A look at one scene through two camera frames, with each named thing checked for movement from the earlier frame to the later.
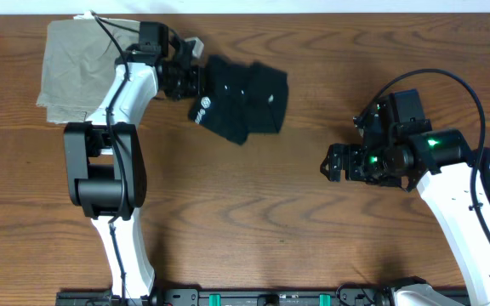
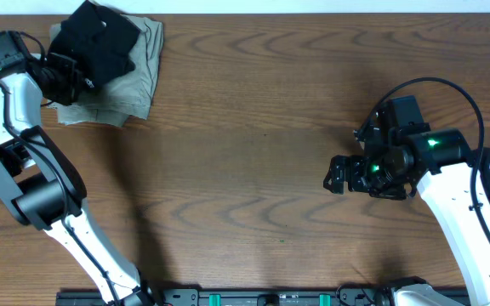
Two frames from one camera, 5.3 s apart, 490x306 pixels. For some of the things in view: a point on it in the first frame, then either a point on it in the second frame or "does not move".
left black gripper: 198,81 → 71,79
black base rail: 364,297 does not move
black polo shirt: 237,100 → 101,42
